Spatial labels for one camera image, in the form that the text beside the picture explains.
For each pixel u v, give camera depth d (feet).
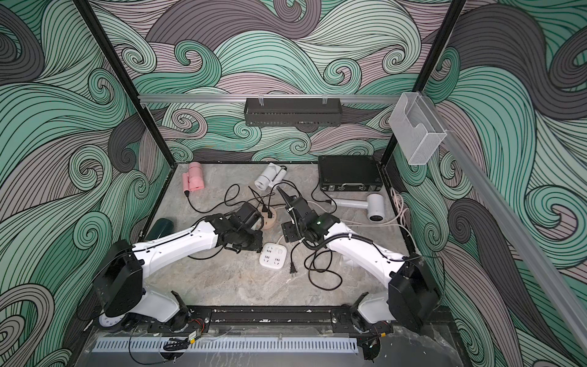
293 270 2.73
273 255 2.81
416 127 2.57
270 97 3.10
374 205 3.20
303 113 3.13
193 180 3.52
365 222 3.18
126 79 2.88
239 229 2.07
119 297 1.35
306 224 1.97
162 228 2.97
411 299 1.31
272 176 3.60
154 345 2.29
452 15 2.37
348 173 4.01
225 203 3.38
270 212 3.13
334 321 2.39
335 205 3.30
